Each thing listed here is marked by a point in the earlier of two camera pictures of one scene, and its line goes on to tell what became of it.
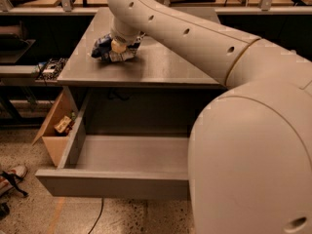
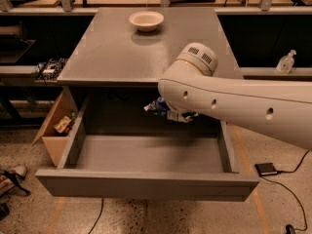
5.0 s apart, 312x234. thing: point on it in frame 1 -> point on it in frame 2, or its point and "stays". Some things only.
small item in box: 62,123 stays
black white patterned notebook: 52,68 stays
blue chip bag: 103,49 -> 161,106
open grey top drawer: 121,166 stays
